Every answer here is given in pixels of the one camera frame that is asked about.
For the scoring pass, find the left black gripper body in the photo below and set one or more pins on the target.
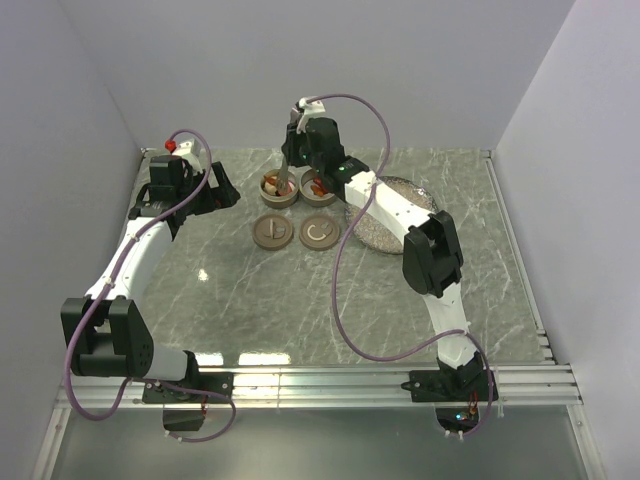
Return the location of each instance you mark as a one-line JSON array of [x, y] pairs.
[[210, 199]]

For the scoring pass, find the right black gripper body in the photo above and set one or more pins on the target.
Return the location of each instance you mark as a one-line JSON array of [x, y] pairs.
[[298, 153]]

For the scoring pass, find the beige steamed bun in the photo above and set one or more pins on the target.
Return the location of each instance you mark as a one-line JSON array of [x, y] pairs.
[[270, 189]]

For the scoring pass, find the brown glazed meat piece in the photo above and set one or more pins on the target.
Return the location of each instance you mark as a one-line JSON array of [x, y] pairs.
[[318, 191]]

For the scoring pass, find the metal tongs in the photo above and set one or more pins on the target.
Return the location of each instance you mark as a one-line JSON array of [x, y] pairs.
[[283, 171]]

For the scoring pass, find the red shrimp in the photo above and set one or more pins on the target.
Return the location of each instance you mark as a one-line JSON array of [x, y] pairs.
[[285, 188]]

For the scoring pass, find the brown lid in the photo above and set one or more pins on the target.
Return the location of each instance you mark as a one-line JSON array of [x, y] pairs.
[[319, 232], [272, 232]]

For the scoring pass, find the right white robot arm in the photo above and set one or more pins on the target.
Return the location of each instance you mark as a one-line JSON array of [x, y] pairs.
[[432, 257]]

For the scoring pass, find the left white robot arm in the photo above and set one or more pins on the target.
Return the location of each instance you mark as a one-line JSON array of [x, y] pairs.
[[104, 330]]

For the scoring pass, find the right steel lunch container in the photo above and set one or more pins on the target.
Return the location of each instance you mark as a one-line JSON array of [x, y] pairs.
[[307, 179]]

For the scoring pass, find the steel lunch container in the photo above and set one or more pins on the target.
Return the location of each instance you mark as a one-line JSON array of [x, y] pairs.
[[307, 179], [280, 202]]

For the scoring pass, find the left steel lunch container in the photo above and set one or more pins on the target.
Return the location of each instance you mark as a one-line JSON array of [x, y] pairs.
[[280, 202]]

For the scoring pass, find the speckled ceramic plate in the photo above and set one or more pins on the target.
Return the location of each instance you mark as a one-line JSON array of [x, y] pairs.
[[375, 235]]

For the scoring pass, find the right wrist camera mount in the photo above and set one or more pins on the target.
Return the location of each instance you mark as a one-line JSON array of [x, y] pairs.
[[304, 110]]

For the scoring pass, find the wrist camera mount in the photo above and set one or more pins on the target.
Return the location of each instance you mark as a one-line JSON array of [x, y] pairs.
[[185, 150], [304, 110]]

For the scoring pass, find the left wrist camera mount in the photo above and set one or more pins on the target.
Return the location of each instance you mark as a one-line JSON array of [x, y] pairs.
[[185, 150]]

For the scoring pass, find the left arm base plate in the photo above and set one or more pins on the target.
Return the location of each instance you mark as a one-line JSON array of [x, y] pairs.
[[208, 388]]

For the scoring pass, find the aluminium rail frame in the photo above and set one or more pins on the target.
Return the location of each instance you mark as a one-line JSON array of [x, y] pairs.
[[305, 406]]

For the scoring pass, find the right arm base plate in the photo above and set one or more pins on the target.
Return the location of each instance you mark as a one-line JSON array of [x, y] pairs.
[[425, 392]]

